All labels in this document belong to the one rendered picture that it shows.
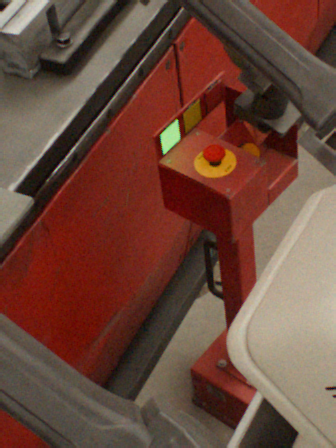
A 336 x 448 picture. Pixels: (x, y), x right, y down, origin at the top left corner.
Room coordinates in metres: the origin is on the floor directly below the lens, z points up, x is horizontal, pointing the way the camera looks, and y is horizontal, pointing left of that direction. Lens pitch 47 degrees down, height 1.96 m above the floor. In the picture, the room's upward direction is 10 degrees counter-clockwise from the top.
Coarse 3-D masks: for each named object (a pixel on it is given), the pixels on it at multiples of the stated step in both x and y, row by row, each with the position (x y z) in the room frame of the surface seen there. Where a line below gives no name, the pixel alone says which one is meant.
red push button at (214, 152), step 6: (210, 144) 1.24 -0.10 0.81; (216, 144) 1.23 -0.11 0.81; (204, 150) 1.22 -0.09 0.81; (210, 150) 1.22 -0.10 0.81; (216, 150) 1.22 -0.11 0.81; (222, 150) 1.21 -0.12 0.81; (204, 156) 1.21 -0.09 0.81; (210, 156) 1.21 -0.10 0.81; (216, 156) 1.20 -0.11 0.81; (222, 156) 1.20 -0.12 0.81; (210, 162) 1.20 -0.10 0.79; (216, 162) 1.20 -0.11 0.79
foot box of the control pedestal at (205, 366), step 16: (224, 336) 1.33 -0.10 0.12; (208, 352) 1.30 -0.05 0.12; (224, 352) 1.29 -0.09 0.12; (192, 368) 1.26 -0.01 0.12; (208, 368) 1.26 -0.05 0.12; (208, 384) 1.23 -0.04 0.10; (224, 384) 1.21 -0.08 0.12; (240, 384) 1.20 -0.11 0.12; (192, 400) 1.25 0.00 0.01; (208, 400) 1.23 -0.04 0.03; (224, 400) 1.20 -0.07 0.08; (240, 400) 1.17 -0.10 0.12; (224, 416) 1.20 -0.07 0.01; (240, 416) 1.17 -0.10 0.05
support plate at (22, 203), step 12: (0, 192) 1.00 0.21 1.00; (12, 192) 1.00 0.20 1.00; (0, 204) 0.98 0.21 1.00; (12, 204) 0.98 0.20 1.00; (24, 204) 0.97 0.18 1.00; (0, 216) 0.96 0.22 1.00; (12, 216) 0.95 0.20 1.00; (0, 228) 0.93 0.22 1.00; (12, 228) 0.94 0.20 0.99; (0, 240) 0.92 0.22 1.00
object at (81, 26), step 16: (96, 0) 1.56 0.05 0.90; (112, 0) 1.55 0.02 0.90; (128, 0) 1.58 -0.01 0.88; (80, 16) 1.52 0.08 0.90; (96, 16) 1.51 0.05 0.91; (112, 16) 1.53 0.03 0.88; (80, 32) 1.47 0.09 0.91; (96, 32) 1.48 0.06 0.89; (48, 48) 1.44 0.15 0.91; (64, 48) 1.43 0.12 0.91; (80, 48) 1.44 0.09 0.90; (48, 64) 1.41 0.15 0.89; (64, 64) 1.40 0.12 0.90
